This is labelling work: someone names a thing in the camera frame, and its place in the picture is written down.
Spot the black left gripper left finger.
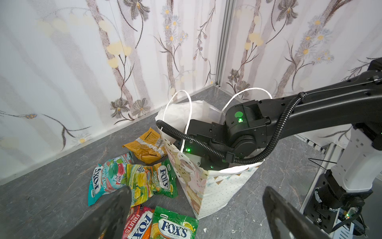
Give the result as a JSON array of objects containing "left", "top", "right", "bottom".
[{"left": 62, "top": 187, "right": 132, "bottom": 239}]

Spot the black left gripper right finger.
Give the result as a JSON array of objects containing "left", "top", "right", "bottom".
[{"left": 262, "top": 186, "right": 329, "bottom": 239}]

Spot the orange fruits candy bag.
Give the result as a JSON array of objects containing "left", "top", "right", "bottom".
[{"left": 121, "top": 205, "right": 155, "bottom": 239}]

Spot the teal mint candy bag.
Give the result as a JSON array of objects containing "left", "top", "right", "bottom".
[{"left": 88, "top": 152, "right": 133, "bottom": 206}]

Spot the green spring candy bag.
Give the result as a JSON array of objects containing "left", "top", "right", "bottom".
[{"left": 124, "top": 158, "right": 178, "bottom": 207}]

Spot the green tea candy bag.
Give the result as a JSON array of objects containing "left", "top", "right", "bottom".
[{"left": 150, "top": 206, "right": 199, "bottom": 239}]

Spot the yellow snack bag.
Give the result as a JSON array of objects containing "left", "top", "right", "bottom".
[{"left": 123, "top": 128, "right": 167, "bottom": 164}]

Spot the white patterned paper bag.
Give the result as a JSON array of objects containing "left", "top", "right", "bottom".
[{"left": 155, "top": 96, "right": 262, "bottom": 220}]

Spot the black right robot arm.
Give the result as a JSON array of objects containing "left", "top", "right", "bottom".
[{"left": 182, "top": 59, "right": 382, "bottom": 169}]

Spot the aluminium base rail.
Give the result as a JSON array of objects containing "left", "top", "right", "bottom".
[{"left": 300, "top": 143, "right": 373, "bottom": 239}]

